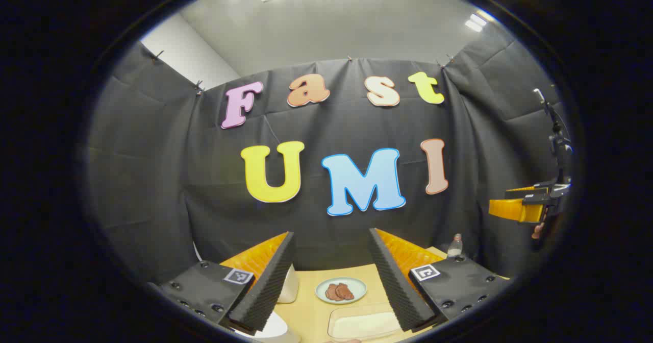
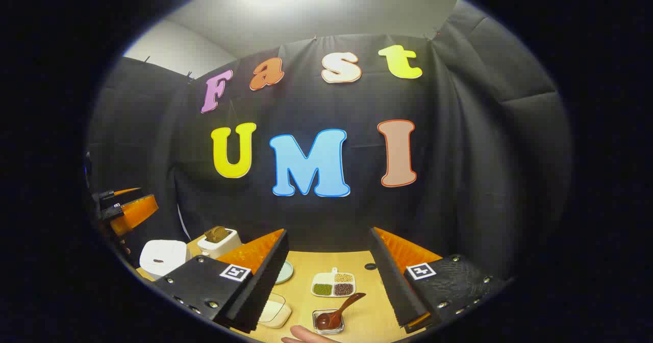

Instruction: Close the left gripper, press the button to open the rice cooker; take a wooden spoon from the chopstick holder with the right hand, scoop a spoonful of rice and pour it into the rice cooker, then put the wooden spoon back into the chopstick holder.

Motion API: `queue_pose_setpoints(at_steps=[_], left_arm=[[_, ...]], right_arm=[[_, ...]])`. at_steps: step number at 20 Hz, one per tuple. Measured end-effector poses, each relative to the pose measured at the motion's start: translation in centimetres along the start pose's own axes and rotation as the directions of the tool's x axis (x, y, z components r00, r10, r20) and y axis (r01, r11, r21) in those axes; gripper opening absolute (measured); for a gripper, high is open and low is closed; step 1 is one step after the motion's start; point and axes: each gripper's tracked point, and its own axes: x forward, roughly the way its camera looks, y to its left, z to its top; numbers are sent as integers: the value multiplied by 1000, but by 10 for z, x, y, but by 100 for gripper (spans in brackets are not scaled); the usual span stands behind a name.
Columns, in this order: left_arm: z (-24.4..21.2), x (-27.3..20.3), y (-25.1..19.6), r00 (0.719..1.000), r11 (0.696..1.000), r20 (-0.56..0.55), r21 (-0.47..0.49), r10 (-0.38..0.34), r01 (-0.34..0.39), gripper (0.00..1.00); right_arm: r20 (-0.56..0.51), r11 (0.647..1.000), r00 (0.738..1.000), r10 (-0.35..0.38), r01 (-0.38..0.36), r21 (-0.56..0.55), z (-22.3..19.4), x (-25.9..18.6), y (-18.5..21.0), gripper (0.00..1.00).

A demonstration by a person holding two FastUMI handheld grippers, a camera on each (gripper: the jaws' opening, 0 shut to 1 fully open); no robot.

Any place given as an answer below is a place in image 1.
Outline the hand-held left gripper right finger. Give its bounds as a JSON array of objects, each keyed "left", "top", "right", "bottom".
[{"left": 368, "top": 227, "right": 511, "bottom": 332}]

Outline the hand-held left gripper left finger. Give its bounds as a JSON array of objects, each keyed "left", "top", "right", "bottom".
[{"left": 145, "top": 231, "right": 296, "bottom": 333}]

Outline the white rice cooker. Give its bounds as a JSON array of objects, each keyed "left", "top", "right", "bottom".
[{"left": 235, "top": 310, "right": 289, "bottom": 339}]

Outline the clear plastic rice container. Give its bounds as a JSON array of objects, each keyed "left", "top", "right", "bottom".
[{"left": 328, "top": 305, "right": 404, "bottom": 341}]

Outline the pale green plate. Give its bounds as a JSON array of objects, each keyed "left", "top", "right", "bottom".
[{"left": 315, "top": 277, "right": 368, "bottom": 305}]

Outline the small ceiling light panel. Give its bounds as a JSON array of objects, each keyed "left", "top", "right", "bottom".
[{"left": 465, "top": 12, "right": 488, "bottom": 32}]

